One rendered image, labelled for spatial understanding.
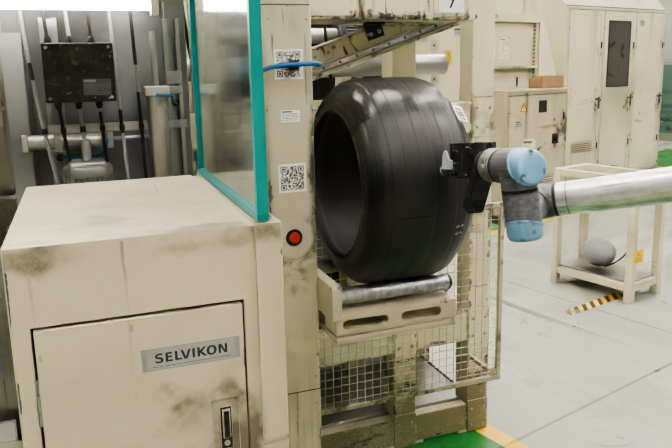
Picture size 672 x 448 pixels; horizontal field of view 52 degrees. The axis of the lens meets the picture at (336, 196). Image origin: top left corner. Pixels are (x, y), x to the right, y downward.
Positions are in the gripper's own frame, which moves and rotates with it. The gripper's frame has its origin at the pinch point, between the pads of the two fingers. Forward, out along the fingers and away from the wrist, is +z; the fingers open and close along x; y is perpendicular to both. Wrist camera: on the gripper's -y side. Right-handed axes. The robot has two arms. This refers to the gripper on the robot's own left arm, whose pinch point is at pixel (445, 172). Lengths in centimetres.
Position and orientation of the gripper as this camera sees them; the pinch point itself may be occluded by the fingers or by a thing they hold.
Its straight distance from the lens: 171.0
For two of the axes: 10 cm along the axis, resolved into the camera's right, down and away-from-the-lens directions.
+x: -9.4, 0.7, -3.5
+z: -3.5, -0.6, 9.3
